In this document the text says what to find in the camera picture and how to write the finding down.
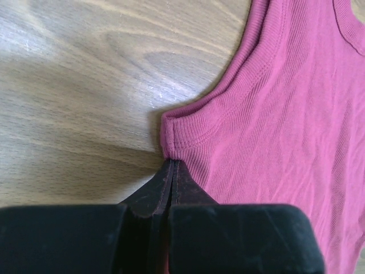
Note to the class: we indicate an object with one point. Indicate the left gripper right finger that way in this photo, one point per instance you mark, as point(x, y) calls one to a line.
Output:
point(206, 237)

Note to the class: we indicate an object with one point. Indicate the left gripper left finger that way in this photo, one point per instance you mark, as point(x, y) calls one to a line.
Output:
point(127, 237)

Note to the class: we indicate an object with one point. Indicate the red tank top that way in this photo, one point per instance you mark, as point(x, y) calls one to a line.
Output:
point(285, 124)

